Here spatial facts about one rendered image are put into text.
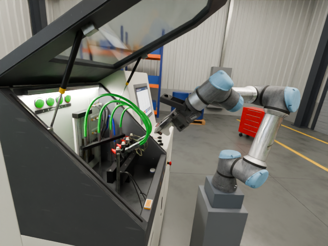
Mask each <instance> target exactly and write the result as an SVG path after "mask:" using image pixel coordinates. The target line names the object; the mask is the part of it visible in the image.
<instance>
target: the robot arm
mask: <svg viewBox="0 0 328 246"><path fill-rule="evenodd" d="M233 86H234V83H233V81H232V79H231V78H230V77H229V75H228V74H227V73H226V72H225V71H223V70H219V71H217V72H216V73H215V74H213V75H212V76H210V77H209V79H208V80H206V81H205V82H204V83H203V84H202V85H200V86H197V87H196V88H195V89H194V91H193V92H192V93H191V94H190V95H189V96H188V97H187V98H186V99H185V101H184V100H181V99H179V98H176V97H173V96H171V95H168V94H166V93H164V94H163V95H162V96H160V102H161V103H164V104H167V105H169V106H172V107H174V108H175V109H174V110H173V111H172V112H171V113H170V114H169V115H168V116H166V117H165V118H164V119H163V120H162V121H161V124H160V125H159V126H158V127H156V128H155V131H154V134H155V133H157V132H158V131H160V132H162V133H163V134H165V135H166V136H169V135H170V131H169V128H170V127H171V126H172V127H176V128H177V129H178V130H179V131H180V132H181V131H182V130H183V129H185V128H186V127H188V126H189V124H190V123H191V122H193V121H194V120H196V119H197V118H198V117H200V116H201V114H202V111H201V110H202V109H204V108H205V107H207V106H208V105H209V104H211V105H215V106H219V107H222V108H225V109H226V110H227V111H230V112H236V111H238V110H240V109H241V108H242V106H243V104H244V103H251V104H255V105H259V106H263V107H264V108H263V110H264V112H265V114H264V117H263V119H262V121H261V124H260V126H259V129H258V131H257V133H256V136H255V138H254V141H253V143H252V145H251V148H250V150H249V153H248V154H247V155H245V156H244V157H243V158H241V153H240V152H238V151H235V150H223V151H221V152H220V155H219V160H218V166H217V171H216V173H215V174H214V176H213V178H212V184H213V186H214V187H215V188H216V189H218V190H220V191H222V192H226V193H232V192H235V191H236V189H237V180H236V178H237V179H238V180H240V181H241V182H243V183H244V184H245V185H248V186H250V187H251V188H258V187H260V186H261V185H262V184H263V183H264V182H265V181H266V180H267V178H268V171H267V170H266V167H267V165H266V162H265V161H266V159H267V156H268V154H269V152H270V149H271V147H272V145H273V142H274V140H275V138H276V135H277V133H278V131H279V128H280V126H281V124H282V121H283V119H284V118H285V117H288V116H289V115H290V112H291V113H292V112H295V111H296V110H297V109H298V107H299V104H300V99H301V96H300V92H299V90H298V89H297V88H294V87H288V86H286V87H285V86H273V85H256V86H246V87H233Z"/></svg>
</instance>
